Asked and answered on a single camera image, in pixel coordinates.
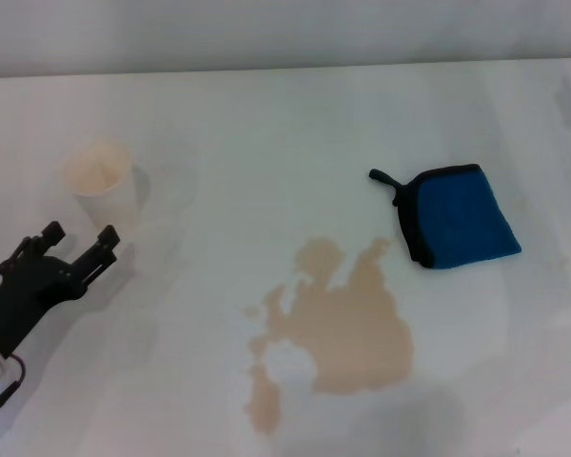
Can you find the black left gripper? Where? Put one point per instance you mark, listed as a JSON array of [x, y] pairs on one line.
[[33, 290]]

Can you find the blue rag with black trim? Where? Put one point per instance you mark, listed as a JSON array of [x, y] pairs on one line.
[[461, 214]]

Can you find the brown water stain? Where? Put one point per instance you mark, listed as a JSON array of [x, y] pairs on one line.
[[347, 328]]

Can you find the white paper cup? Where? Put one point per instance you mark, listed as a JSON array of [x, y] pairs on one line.
[[105, 190]]

